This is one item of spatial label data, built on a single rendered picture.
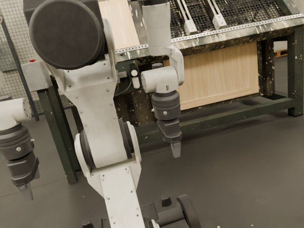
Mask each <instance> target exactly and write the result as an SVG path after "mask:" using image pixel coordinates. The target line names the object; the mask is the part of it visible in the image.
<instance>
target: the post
mask: <svg viewBox="0 0 304 228"><path fill-rule="evenodd" d="M37 94H38V97H39V100H40V102H41V105H42V108H43V111H44V114H45V117H46V120H47V123H48V125H49V128H50V131H51V134H52V137H53V140H54V143H55V145H56V148H57V152H58V154H59V157H60V160H61V163H62V166H63V169H64V172H65V174H66V177H67V180H68V183H69V185H71V184H75V183H77V180H78V178H77V175H76V171H75V168H74V166H73V163H72V160H71V156H70V153H69V151H68V148H67V144H66V141H65V139H64V136H63V133H62V129H61V126H60V124H59V121H58V118H57V114H56V111H55V108H54V105H53V102H52V99H51V96H50V93H49V90H48V88H47V89H43V90H37Z"/></svg>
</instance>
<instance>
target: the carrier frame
mask: <svg viewBox="0 0 304 228"><path fill-rule="evenodd" d="M278 41H287V63H288V93H285V92H281V91H277V90H275V70H274V42H278ZM256 46H257V65H258V84H259V92H258V93H254V94H250V95H245V96H240V97H237V98H232V99H228V100H223V101H219V102H215V103H211V104H206V105H202V106H198V107H193V108H190V109H185V110H181V114H186V113H191V112H195V111H199V110H203V109H208V108H212V107H216V106H220V105H225V104H229V103H233V102H237V101H241V100H246V99H250V98H254V97H258V96H261V97H264V98H267V99H270V100H273V101H269V102H265V103H261V104H257V105H252V106H248V107H244V108H240V109H235V110H231V111H228V112H223V113H219V114H214V115H211V116H207V117H202V118H199V119H194V120H190V121H185V122H182V123H180V131H181V132H182V134H186V133H191V132H194V131H199V130H202V129H206V128H211V127H215V126H219V125H223V124H228V123H231V122H235V121H239V120H243V119H248V118H252V117H256V116H260V115H264V114H268V113H272V112H276V111H280V110H284V109H288V115H290V116H293V117H297V116H301V115H303V95H304V28H299V29H295V30H294V31H293V32H292V33H291V34H290V35H285V36H281V37H276V38H271V39H266V40H261V41H257V42H256ZM155 63H162V64H163V61H161V62H155ZM155 63H151V64H146V65H141V66H138V68H139V73H140V77H141V73H142V71H148V70H152V64H155ZM163 67H164V66H163ZM51 81H52V80H51ZM52 85H53V86H51V87H49V88H48V90H49V93H50V96H51V99H52V102H53V105H54V108H55V111H56V114H57V118H58V121H59V124H60V126H61V129H62V133H63V136H64V139H65V141H66V145H67V148H68V151H69V153H70V156H71V160H72V163H73V166H74V168H75V171H80V170H81V166H80V163H79V161H78V158H77V155H76V151H75V144H74V142H75V140H76V135H77V134H79V133H81V132H82V130H83V129H84V127H83V124H82V121H81V118H80V115H79V113H78V110H77V107H76V106H75V105H74V104H73V103H72V102H71V101H70V100H69V99H68V100H69V104H70V107H71V110H72V113H73V117H74V120H75V123H76V127H77V128H76V130H75V132H74V134H73V135H72V133H71V130H70V127H69V123H68V120H67V117H66V114H65V111H64V108H63V105H62V101H61V98H60V95H59V92H58V88H59V87H58V84H57V83H54V82H53V81H52ZM153 94H154V92H150V93H146V92H145V91H144V88H143V90H139V91H135V92H130V93H126V94H121V95H118V96H115V97H113V101H114V105H115V110H116V114H117V117H118V119H123V121H124V122H127V121H129V122H130V124H131V125H133V126H134V128H136V127H138V125H139V124H144V123H148V122H152V121H155V123H157V122H158V119H157V118H156V117H155V116H154V112H152V109H153V105H152V95H153ZM181 114H180V115H181ZM136 135H137V139H138V145H141V144H145V143H150V142H154V141H157V140H162V139H163V136H162V135H161V133H160V131H159V130H158V128H156V129H152V130H148V131H144V132H140V133H136Z"/></svg>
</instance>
